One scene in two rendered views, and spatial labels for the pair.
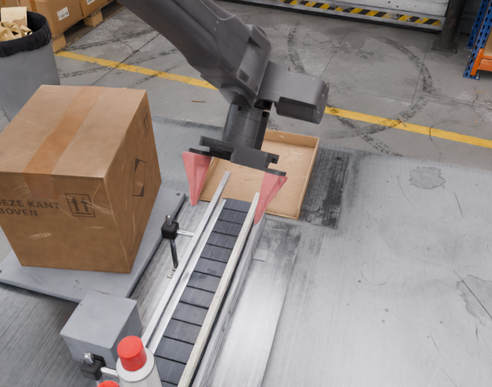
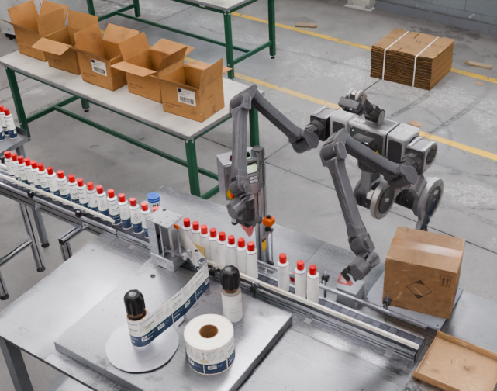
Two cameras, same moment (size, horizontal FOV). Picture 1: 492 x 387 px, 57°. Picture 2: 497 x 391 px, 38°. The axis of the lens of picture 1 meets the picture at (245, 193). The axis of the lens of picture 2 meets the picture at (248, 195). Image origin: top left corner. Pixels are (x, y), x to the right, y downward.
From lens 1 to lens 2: 274 cm
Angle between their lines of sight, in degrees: 79
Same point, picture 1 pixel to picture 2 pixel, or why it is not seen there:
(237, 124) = not seen: hidden behind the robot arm
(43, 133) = (419, 241)
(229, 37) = (350, 229)
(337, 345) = (329, 369)
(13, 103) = not seen: outside the picture
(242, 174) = (457, 360)
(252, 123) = not seen: hidden behind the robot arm
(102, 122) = (426, 257)
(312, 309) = (350, 366)
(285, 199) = (430, 375)
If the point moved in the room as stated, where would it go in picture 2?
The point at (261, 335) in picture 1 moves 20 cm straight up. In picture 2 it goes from (341, 345) to (342, 311)
